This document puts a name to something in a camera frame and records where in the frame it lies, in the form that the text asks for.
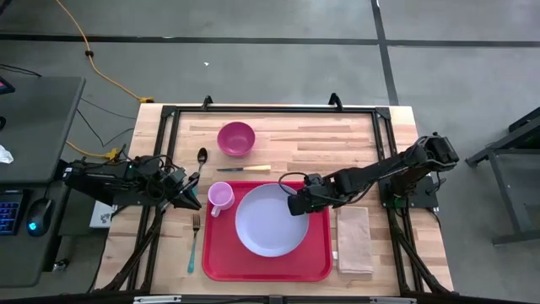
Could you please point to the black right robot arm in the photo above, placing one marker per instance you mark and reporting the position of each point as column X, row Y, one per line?
column 392, row 164

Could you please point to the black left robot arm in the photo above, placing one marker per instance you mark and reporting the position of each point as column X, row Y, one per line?
column 105, row 177

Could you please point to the red plastic tray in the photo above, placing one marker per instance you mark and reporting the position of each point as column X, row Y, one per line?
column 223, row 262

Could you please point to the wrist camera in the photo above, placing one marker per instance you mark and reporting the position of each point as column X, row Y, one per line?
column 312, row 180
column 177, row 175

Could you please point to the lavender plastic plate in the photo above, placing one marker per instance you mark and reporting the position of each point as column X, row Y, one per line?
column 266, row 228

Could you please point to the silver metal bracket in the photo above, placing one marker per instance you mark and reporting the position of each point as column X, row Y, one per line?
column 392, row 300
column 157, row 299

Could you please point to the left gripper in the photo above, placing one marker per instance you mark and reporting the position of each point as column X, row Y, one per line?
column 175, row 192

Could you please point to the backlit black keyboard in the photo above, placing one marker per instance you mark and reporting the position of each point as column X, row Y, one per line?
column 9, row 213

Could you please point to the black computer mouse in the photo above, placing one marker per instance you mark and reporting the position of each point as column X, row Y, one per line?
column 39, row 216

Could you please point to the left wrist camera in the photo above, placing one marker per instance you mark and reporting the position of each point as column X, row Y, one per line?
column 177, row 175

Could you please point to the dark grey desk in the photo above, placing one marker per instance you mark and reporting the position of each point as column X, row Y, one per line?
column 38, row 126

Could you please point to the pink plastic bowl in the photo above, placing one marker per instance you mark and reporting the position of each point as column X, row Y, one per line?
column 236, row 139

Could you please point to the black frame clamp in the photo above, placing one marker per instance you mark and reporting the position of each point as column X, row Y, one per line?
column 207, row 100
column 336, row 101

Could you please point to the white box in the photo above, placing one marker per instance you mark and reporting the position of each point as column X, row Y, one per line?
column 101, row 215

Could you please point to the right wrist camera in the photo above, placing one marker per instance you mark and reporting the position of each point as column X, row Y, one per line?
column 312, row 180

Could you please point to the beige cloth napkin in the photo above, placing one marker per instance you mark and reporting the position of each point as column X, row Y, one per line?
column 354, row 240

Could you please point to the white crumpled tissue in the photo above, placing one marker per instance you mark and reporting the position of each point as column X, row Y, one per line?
column 5, row 155

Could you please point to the black metal cart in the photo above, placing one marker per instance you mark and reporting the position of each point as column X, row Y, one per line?
column 506, row 190

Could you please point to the light pink ribbed mug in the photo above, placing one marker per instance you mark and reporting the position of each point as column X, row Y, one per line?
column 220, row 195

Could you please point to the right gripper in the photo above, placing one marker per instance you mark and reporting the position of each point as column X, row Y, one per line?
column 322, row 194

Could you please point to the black aluminium table frame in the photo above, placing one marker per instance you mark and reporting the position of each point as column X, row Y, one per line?
column 274, row 110

